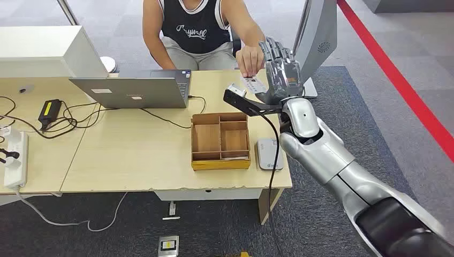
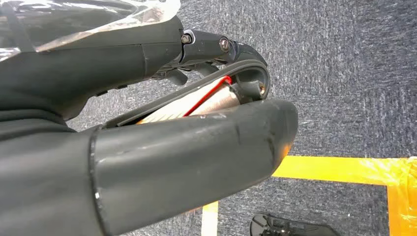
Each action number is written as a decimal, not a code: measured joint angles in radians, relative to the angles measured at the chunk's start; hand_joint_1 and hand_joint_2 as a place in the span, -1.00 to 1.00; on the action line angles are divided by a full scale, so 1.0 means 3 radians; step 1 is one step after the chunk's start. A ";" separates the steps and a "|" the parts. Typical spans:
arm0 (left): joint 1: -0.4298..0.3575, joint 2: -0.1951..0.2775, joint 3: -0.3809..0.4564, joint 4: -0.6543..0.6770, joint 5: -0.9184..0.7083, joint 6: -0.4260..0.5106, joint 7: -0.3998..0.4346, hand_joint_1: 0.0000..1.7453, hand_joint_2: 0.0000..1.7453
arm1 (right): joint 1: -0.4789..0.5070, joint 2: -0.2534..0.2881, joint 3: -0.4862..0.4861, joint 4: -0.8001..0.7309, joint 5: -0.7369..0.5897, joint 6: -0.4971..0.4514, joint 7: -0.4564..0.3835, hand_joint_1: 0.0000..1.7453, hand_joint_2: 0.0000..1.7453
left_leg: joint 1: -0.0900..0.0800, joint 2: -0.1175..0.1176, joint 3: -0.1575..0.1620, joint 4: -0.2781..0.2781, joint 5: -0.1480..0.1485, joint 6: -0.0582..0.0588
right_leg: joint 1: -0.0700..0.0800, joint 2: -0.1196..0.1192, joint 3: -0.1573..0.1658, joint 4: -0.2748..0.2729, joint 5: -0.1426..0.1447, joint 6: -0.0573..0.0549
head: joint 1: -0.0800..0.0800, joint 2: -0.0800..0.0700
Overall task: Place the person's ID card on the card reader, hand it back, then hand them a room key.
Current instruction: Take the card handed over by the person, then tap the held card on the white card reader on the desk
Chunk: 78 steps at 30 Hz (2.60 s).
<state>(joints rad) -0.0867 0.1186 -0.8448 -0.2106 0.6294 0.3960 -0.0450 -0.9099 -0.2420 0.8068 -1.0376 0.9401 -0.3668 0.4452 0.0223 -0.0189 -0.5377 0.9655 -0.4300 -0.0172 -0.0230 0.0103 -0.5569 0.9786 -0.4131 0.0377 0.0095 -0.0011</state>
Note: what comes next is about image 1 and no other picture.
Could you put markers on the person's right forearm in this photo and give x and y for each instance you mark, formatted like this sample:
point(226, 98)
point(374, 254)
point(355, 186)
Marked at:
point(159, 53)

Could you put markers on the silver floor socket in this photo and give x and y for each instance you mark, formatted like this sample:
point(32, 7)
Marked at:
point(168, 245)

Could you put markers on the white ID card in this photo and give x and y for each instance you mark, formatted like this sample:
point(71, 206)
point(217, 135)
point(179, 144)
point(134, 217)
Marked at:
point(255, 86)

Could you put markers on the grey white card reader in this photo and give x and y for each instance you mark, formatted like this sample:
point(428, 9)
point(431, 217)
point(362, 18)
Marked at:
point(264, 156)

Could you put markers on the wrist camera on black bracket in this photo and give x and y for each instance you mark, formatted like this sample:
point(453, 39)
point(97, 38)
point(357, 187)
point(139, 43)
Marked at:
point(241, 101)

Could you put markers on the person's left forearm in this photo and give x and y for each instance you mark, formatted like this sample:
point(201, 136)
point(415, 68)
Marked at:
point(250, 32)

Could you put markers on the round white stand base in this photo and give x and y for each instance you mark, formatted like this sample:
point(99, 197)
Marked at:
point(109, 64)

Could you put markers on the wooden desk leg panel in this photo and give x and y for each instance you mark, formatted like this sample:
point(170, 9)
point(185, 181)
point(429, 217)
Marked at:
point(266, 205)

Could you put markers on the black power adapter yellow label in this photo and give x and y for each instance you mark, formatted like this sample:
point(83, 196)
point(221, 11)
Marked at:
point(49, 110)

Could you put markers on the person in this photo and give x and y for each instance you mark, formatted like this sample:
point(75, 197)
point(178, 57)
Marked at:
point(195, 32)

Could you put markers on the black plug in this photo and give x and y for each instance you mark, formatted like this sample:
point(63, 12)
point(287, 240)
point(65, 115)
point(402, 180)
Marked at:
point(10, 154)

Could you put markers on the grey low platform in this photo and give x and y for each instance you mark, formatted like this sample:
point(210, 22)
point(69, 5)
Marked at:
point(408, 5)

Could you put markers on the small white floor fitting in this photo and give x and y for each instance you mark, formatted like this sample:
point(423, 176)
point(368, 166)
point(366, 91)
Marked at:
point(172, 209)

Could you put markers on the grey laptop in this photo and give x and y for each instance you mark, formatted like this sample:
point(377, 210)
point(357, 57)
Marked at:
point(131, 92)

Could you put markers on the person's left hand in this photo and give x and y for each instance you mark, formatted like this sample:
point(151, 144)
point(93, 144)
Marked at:
point(250, 60)

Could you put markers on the yellow floor tape strip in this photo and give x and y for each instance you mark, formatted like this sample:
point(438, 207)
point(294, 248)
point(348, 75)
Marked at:
point(244, 254)

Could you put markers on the metal pole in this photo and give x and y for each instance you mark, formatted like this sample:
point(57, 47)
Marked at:
point(67, 12)

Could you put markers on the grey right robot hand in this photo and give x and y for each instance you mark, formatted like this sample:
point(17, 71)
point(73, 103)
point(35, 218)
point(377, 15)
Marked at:
point(283, 78)

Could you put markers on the white room key card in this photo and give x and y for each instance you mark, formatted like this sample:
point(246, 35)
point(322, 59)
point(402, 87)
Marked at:
point(234, 158)

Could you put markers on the wooden compartment box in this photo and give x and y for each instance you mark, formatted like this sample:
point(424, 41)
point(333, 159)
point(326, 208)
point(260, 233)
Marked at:
point(205, 138)

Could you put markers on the white box housing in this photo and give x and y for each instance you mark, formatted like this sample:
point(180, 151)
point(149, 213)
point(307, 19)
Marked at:
point(35, 49)

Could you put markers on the grey kiosk display stand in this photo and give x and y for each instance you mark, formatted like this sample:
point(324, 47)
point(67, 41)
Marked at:
point(315, 35)

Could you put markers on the white power strip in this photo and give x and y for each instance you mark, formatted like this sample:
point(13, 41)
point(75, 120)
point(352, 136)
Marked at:
point(17, 170)

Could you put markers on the white under-desk beam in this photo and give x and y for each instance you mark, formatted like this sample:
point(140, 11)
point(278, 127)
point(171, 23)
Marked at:
point(212, 195)

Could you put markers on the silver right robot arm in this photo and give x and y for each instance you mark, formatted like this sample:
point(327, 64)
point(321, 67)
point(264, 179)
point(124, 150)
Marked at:
point(319, 149)

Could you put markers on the dark grey carpet mat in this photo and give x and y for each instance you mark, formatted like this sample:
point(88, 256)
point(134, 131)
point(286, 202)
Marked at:
point(337, 99)

